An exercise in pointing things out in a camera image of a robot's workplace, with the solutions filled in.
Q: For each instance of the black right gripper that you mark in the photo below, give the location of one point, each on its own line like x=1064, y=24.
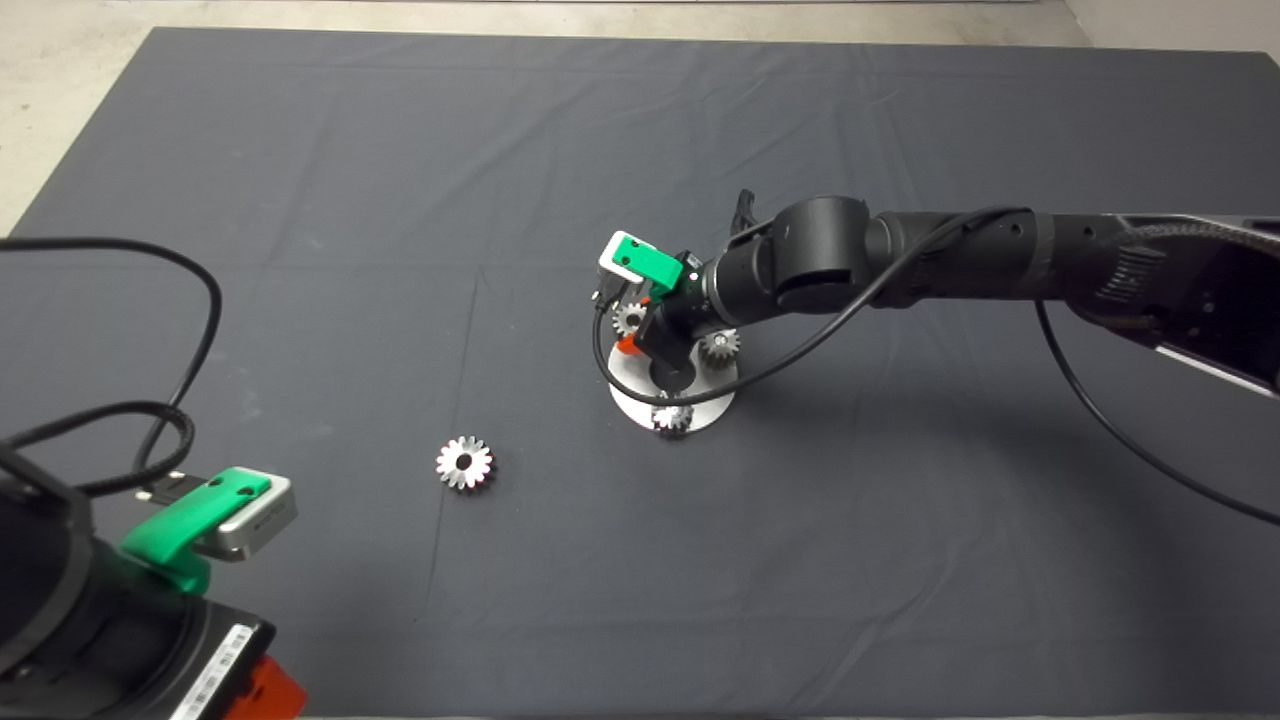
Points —
x=675, y=330

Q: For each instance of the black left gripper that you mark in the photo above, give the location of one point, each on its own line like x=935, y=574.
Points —
x=160, y=660

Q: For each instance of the small steel gear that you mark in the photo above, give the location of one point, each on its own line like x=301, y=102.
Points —
x=722, y=352
x=672, y=422
x=626, y=320

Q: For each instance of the large steel gear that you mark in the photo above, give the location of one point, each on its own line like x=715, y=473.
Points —
x=478, y=475

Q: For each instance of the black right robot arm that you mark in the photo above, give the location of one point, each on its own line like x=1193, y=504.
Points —
x=1000, y=260

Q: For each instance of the round metal plate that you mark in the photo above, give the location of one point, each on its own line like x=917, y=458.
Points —
x=712, y=405

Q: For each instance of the dark grey table cloth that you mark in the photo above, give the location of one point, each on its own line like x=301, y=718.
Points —
x=600, y=560

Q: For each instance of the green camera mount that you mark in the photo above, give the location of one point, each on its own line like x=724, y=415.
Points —
x=185, y=520
x=655, y=265

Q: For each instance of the silver camera box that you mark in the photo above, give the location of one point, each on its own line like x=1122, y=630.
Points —
x=615, y=258
x=265, y=520

